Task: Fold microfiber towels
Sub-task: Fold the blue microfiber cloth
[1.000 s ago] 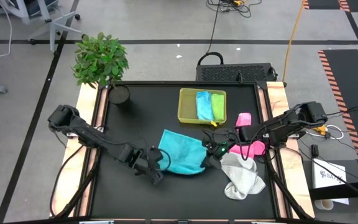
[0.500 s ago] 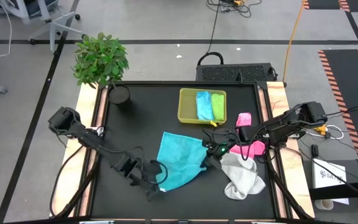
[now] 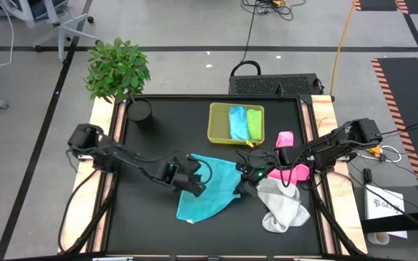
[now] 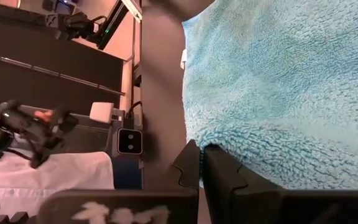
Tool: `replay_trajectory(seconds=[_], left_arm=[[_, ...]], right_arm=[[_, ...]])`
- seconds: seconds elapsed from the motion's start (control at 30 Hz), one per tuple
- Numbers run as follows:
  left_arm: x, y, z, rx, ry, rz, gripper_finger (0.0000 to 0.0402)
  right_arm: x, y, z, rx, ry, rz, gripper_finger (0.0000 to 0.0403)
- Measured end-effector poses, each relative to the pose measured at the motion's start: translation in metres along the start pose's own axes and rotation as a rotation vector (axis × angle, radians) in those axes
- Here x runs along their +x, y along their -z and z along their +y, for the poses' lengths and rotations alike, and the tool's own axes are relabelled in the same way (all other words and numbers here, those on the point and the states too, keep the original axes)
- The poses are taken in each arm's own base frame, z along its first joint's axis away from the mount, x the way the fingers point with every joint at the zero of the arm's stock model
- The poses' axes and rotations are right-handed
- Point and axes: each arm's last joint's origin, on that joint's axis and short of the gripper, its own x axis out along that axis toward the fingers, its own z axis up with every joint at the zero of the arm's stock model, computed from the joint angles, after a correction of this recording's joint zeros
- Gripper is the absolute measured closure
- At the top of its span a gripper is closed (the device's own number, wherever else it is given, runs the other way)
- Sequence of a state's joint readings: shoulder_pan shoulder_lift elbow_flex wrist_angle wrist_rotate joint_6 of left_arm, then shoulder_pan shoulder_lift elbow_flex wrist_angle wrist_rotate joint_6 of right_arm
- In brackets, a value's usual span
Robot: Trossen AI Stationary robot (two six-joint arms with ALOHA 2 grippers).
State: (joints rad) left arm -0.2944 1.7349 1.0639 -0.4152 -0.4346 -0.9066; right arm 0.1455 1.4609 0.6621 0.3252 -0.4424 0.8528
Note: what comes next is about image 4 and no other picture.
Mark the teal terry towel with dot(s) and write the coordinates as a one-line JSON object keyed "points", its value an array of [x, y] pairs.
{"points": [[275, 77]]}

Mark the white microfiber towel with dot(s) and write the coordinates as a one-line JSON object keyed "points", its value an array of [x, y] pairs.
{"points": [[42, 174]]}

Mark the white power adapter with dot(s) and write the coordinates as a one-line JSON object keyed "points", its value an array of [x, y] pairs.
{"points": [[101, 112]]}

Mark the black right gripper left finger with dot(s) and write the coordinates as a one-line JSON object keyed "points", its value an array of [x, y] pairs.
{"points": [[120, 205]]}

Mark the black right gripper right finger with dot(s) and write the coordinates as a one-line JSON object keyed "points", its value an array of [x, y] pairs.
{"points": [[275, 207]]}

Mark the black table-level camera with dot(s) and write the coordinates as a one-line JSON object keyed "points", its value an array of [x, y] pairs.
{"points": [[130, 141]]}

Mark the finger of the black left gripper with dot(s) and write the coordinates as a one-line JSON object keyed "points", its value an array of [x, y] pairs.
{"points": [[65, 124], [40, 155]]}

